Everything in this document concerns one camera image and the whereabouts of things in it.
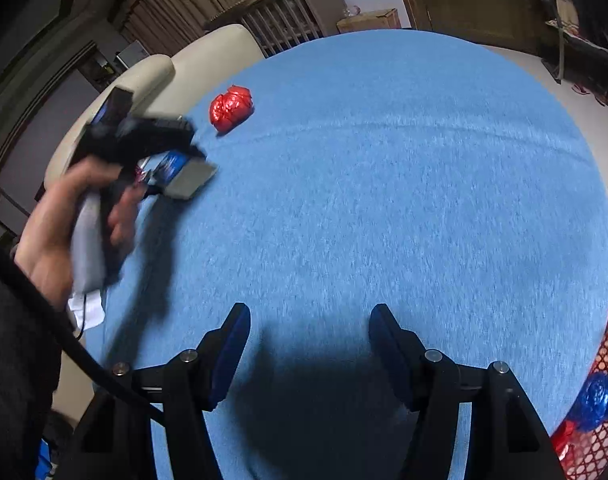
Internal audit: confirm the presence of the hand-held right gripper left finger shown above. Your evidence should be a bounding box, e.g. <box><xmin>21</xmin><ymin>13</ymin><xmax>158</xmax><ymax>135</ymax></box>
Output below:
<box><xmin>66</xmin><ymin>302</ymin><xmax>252</xmax><ymax>480</ymax></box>

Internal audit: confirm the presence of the person's left hand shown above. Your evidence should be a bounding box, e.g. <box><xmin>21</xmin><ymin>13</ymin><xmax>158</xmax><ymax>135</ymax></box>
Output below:
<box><xmin>14</xmin><ymin>159</ymin><xmax>149</xmax><ymax>312</ymax></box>

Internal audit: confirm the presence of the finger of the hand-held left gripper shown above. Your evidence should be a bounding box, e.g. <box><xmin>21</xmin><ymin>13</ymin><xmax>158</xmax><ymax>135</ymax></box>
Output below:
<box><xmin>134</xmin><ymin>172</ymin><xmax>171</xmax><ymax>200</ymax></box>
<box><xmin>154</xmin><ymin>141</ymin><xmax>208</xmax><ymax>162</ymax></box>

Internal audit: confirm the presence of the blue plastic bag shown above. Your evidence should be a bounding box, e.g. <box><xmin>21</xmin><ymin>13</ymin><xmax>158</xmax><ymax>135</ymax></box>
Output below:
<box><xmin>571</xmin><ymin>375</ymin><xmax>608</xmax><ymax>433</ymax></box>

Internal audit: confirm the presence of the white paper sheet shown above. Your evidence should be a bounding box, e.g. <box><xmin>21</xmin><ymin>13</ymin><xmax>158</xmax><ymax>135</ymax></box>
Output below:
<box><xmin>66</xmin><ymin>287</ymin><xmax>107</xmax><ymax>331</ymax></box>

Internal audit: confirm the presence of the wooden door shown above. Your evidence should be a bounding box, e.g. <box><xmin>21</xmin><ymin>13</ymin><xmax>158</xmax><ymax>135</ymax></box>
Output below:
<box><xmin>389</xmin><ymin>0</ymin><xmax>550</xmax><ymax>53</ymax></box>

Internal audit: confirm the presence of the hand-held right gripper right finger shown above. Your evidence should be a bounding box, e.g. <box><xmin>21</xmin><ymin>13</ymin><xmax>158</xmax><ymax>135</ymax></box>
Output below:
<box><xmin>368</xmin><ymin>303</ymin><xmax>567</xmax><ymax>480</ymax></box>

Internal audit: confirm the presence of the wooden slatted crib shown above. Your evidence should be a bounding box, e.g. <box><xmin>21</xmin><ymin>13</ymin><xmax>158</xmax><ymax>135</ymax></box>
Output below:
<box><xmin>206</xmin><ymin>0</ymin><xmax>347</xmax><ymax>56</ymax></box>

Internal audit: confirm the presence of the beige curtain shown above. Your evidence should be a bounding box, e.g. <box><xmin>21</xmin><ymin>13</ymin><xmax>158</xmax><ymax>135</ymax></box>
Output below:
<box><xmin>109</xmin><ymin>0</ymin><xmax>255</xmax><ymax>56</ymax></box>

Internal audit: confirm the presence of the blue carton box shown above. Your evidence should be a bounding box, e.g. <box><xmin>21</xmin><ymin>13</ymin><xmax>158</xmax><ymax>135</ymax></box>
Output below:
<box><xmin>151</xmin><ymin>152</ymin><xmax>219</xmax><ymax>201</ymax></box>

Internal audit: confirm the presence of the crumpled red foil ball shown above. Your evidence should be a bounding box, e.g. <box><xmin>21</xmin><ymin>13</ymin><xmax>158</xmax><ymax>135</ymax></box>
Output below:
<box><xmin>209</xmin><ymin>85</ymin><xmax>256</xmax><ymax>135</ymax></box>

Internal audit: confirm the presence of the cardboard box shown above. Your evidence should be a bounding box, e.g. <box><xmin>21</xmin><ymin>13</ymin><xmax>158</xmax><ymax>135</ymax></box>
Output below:
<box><xmin>336</xmin><ymin>8</ymin><xmax>401</xmax><ymax>36</ymax></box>

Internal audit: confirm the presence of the beige leather sofa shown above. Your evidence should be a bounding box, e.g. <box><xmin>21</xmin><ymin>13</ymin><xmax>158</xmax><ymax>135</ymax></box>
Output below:
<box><xmin>36</xmin><ymin>24</ymin><xmax>265</xmax><ymax>413</ymax></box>

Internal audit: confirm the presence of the thick black cable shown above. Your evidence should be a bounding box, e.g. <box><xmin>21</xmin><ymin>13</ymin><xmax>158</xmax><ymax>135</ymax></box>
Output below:
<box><xmin>0</xmin><ymin>237</ymin><xmax>167</xmax><ymax>423</ymax></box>

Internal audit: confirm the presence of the metal frame chair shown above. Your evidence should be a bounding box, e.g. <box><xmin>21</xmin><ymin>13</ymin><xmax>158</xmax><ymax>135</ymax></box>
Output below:
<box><xmin>531</xmin><ymin>0</ymin><xmax>608</xmax><ymax>106</ymax></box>

